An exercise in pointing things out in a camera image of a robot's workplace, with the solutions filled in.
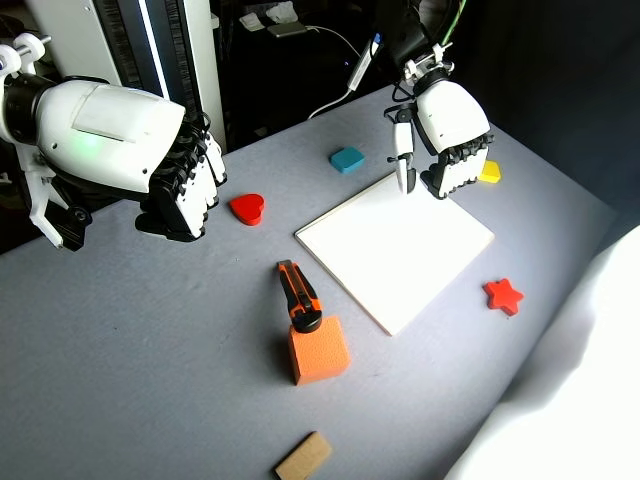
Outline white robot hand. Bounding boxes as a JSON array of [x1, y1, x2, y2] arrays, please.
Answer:
[[34, 79, 229, 244], [383, 78, 496, 201]]

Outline orange black utility knife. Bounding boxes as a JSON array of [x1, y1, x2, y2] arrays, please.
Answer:
[[277, 259, 325, 334]]

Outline orange foam block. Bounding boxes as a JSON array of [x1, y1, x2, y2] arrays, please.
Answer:
[[287, 314, 352, 387]]

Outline yellow block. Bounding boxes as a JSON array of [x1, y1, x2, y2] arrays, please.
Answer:
[[477, 159, 504, 185]]

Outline white black robot column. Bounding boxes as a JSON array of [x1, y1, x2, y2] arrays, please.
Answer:
[[24, 0, 229, 156]]

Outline blue rounded square block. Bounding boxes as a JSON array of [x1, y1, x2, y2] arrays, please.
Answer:
[[329, 146, 366, 175]]

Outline white square board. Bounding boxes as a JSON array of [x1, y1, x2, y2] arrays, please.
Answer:
[[293, 169, 496, 337]]

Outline red heart block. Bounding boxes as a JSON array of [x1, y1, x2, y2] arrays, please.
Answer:
[[228, 193, 266, 227]]

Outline grey power bank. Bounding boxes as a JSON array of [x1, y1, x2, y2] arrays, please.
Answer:
[[266, 20, 309, 39]]

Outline red star block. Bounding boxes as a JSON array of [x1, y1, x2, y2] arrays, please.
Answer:
[[482, 277, 525, 317]]

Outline white crumpled object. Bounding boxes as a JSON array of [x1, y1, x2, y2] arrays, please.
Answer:
[[238, 0, 299, 32]]

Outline grey table cloth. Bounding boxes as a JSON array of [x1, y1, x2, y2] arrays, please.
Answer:
[[0, 84, 621, 480]]

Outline tan wooden rectangular block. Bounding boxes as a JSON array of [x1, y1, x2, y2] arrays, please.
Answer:
[[273, 431, 334, 480]]

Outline green cable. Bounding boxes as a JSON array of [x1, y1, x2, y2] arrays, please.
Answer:
[[441, 0, 469, 44]]

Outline white cable with adapter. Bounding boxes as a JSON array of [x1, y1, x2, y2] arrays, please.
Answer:
[[304, 24, 384, 121]]

